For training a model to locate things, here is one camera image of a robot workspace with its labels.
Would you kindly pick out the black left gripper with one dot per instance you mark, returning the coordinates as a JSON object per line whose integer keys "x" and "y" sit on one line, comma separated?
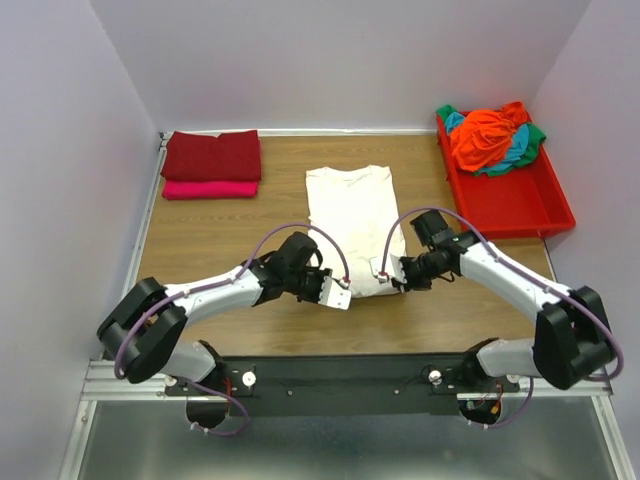
{"x": 320, "y": 275}

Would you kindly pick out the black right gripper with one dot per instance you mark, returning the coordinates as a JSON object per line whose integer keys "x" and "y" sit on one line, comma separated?
{"x": 410, "y": 283}

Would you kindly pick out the white t-shirt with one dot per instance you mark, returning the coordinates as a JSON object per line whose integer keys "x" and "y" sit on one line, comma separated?
{"x": 352, "y": 213}

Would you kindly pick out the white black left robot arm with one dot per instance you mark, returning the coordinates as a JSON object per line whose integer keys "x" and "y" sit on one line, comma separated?
{"x": 143, "y": 332}

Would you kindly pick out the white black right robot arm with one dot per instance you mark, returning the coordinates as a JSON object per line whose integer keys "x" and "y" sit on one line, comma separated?
{"x": 572, "y": 341}

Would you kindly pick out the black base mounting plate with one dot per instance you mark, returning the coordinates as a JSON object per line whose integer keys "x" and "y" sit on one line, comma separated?
{"x": 395, "y": 383}

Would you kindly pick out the red plastic bin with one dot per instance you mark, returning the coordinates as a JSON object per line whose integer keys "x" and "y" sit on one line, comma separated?
{"x": 527, "y": 202}

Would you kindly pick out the dark red folded t-shirt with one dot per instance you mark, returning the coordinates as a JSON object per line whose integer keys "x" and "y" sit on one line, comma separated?
{"x": 234, "y": 156}

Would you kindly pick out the orange t-shirt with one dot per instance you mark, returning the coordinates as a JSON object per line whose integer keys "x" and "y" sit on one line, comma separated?
{"x": 482, "y": 137}

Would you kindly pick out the teal t-shirt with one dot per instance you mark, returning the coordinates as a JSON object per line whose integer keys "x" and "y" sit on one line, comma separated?
{"x": 517, "y": 145}

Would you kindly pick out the pink folded t-shirt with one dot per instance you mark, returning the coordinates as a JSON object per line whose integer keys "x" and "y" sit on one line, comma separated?
{"x": 176, "y": 190}

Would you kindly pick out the green t-shirt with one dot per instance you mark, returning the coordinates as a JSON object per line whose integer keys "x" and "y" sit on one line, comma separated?
{"x": 532, "y": 135}

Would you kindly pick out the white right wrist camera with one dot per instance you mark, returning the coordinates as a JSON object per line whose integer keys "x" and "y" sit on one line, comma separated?
{"x": 388, "y": 270}

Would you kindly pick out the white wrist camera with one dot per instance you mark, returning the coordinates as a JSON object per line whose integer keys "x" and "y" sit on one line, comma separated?
{"x": 388, "y": 270}
{"x": 334, "y": 295}

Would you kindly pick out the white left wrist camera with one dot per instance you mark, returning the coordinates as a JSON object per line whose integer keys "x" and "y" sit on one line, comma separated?
{"x": 334, "y": 295}

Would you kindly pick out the aluminium left side rail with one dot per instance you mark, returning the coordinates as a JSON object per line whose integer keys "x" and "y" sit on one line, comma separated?
{"x": 143, "y": 228}

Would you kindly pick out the aluminium frame rail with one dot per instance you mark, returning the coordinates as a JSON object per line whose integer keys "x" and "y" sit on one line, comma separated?
{"x": 101, "y": 385}

